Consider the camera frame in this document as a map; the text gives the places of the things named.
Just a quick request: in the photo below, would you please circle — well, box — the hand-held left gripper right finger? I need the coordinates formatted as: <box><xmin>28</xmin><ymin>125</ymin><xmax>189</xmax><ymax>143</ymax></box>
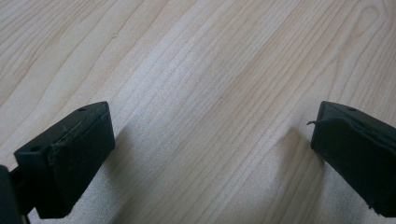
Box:
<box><xmin>306</xmin><ymin>100</ymin><xmax>396</xmax><ymax>218</ymax></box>

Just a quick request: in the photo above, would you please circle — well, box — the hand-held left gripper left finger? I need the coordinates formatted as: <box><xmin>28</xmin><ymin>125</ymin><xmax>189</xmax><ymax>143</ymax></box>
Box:
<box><xmin>13</xmin><ymin>101</ymin><xmax>117</xmax><ymax>219</ymax></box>

